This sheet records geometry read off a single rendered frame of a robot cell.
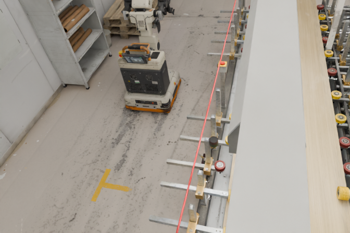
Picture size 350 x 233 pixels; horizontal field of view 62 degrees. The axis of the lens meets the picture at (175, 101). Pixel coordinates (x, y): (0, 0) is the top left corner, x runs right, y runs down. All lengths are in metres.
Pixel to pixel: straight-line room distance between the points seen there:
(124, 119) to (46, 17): 1.62
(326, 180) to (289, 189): 1.93
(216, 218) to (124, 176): 1.40
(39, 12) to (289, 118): 3.94
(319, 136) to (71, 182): 2.57
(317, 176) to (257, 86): 1.87
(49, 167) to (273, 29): 3.52
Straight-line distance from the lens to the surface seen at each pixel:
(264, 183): 0.30
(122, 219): 3.13
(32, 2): 4.15
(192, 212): 1.81
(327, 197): 2.17
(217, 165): 2.19
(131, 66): 3.53
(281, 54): 0.46
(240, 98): 0.52
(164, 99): 3.65
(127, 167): 3.43
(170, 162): 2.29
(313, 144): 2.40
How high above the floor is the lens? 2.72
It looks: 43 degrees down
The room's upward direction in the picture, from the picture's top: 10 degrees counter-clockwise
